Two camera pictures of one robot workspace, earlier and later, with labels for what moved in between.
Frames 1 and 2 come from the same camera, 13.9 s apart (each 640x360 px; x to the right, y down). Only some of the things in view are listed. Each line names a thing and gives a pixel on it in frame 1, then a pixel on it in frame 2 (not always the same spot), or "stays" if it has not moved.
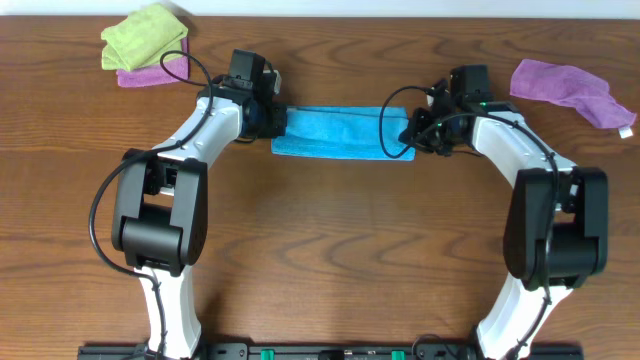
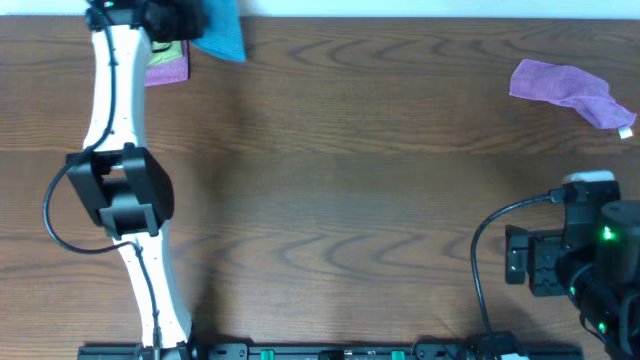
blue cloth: x=343 y=133 -> x=223 y=33
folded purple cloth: x=172 y=70 stays
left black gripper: x=278 y=120 -> x=171 y=21
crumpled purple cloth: x=587 y=95 stays
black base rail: x=340 y=351 stays
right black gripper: x=415 y=132 -> x=544 y=247
